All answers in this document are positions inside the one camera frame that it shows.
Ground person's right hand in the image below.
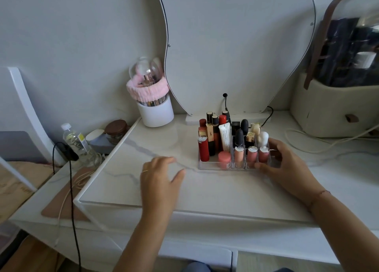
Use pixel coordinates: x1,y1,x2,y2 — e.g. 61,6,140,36
254,137,326,208

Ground person's left hand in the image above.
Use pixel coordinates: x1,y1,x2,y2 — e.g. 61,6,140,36
140,156,186,219

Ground clear acrylic cosmetics organizer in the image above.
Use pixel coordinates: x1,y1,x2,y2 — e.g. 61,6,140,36
197,144,272,171

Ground person's left forearm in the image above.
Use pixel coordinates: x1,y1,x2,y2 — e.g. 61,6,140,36
113,213,176,272

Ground person's right forearm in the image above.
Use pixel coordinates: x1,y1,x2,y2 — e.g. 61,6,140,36
308,191,379,272

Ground group of dark lipstick tubes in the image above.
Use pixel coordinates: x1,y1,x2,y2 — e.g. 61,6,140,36
198,110,262,163

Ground pink round pot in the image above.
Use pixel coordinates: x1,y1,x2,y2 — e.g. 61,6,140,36
218,151,232,169

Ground white cream tube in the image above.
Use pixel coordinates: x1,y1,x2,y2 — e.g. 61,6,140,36
219,122,232,152

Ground white brush holder clear dome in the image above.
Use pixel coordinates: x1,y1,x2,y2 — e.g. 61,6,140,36
129,57,175,128

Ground glass jar brown lid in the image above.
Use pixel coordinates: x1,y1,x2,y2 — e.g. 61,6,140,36
104,120,129,145

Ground white desk drawer front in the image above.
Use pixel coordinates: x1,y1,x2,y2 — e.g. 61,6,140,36
99,235,233,270

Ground beige felt bag clear top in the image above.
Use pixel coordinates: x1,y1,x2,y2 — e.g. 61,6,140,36
290,0,379,138

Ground grey box white lid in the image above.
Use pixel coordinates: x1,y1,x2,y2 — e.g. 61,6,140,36
85,129,115,155

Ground pink fluffy headband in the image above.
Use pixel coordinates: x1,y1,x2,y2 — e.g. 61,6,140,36
126,73,170,103

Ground bundle of makeup brushes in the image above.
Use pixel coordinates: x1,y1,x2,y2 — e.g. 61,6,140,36
139,73,167,107

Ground clear plastic water bottle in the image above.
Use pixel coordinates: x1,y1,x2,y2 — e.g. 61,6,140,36
61,123,96,166

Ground wavy white framed mirror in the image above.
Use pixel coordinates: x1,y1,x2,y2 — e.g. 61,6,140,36
155,0,317,117

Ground dark cosmetic packages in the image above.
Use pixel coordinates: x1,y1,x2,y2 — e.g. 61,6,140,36
314,17,379,88

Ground black mirror power cable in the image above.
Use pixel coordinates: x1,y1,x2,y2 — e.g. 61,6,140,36
262,105,274,127

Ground thick white cable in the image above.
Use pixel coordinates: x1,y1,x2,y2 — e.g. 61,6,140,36
284,123,379,155

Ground thin string bracelet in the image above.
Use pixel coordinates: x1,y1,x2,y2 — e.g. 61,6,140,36
307,190,331,211

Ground black braided cable with plug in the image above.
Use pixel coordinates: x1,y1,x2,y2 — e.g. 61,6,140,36
52,142,82,272

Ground thin white cable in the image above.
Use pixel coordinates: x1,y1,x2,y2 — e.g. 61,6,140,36
54,170,99,247

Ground white chair frame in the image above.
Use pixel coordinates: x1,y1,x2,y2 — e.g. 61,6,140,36
0,66,66,193

